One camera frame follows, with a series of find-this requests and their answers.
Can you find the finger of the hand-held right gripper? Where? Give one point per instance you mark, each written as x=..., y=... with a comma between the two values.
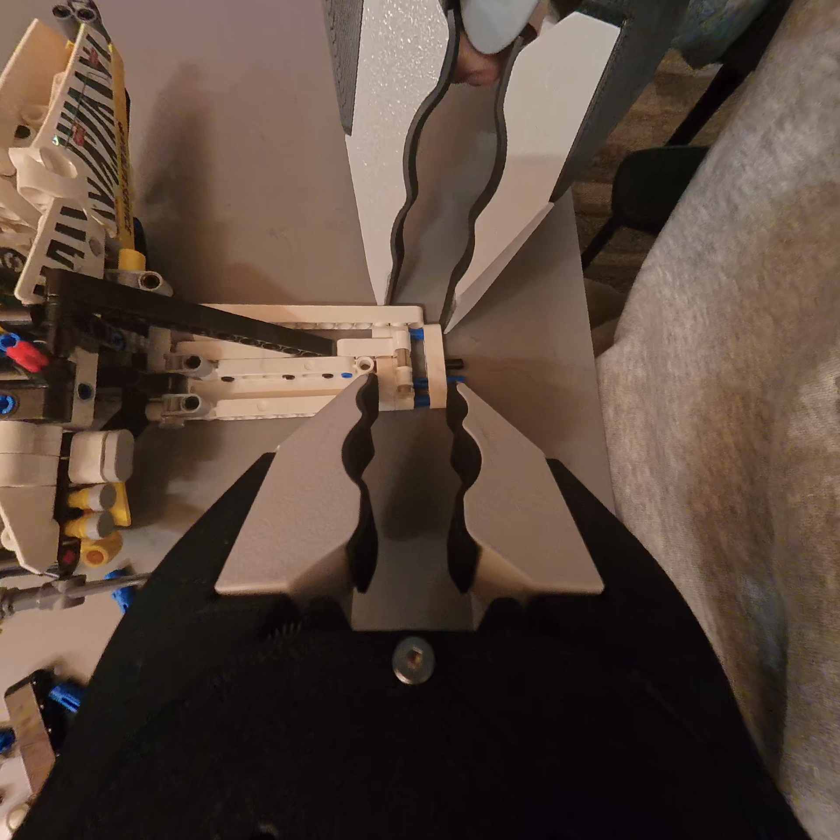
x=387, y=98
x=558, y=98

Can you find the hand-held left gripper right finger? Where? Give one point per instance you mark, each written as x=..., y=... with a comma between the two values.
x=531, y=525

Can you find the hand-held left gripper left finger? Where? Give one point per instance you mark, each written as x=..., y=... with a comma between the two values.
x=295, y=525

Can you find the white lego skid assembly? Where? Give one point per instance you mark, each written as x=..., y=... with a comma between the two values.
x=275, y=387

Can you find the white beam with blue pins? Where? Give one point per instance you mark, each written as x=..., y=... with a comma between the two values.
x=433, y=354

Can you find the long white lego beam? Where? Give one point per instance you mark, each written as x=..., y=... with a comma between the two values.
x=367, y=315

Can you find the zebra striped lego helicopter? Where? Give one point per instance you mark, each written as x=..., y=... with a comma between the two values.
x=72, y=164

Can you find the pile of lego pieces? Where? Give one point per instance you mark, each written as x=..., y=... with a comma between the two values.
x=13, y=804

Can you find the blue lego pin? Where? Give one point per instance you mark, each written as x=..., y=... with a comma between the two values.
x=65, y=697
x=6, y=738
x=123, y=597

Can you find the long black lego beam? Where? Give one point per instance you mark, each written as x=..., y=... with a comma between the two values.
x=29, y=728

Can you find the person's right hand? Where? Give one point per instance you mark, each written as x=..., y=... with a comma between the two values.
x=482, y=69

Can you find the black chair seat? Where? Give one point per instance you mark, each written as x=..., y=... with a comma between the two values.
x=656, y=190

